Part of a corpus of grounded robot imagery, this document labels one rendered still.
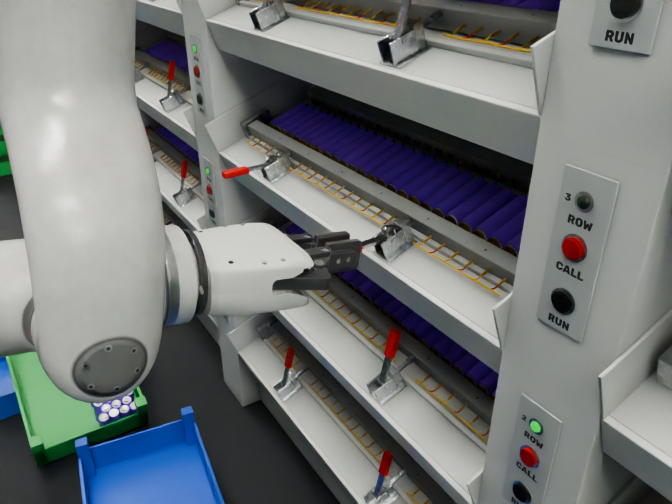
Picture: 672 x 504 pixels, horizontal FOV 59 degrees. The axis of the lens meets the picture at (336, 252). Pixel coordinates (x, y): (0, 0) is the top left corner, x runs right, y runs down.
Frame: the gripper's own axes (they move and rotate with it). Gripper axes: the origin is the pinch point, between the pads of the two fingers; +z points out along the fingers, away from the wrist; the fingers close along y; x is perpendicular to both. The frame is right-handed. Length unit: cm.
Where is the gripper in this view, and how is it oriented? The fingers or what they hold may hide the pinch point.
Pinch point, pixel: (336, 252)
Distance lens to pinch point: 59.5
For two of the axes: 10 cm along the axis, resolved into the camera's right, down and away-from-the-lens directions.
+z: 8.3, -1.2, 5.4
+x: 1.3, -9.1, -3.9
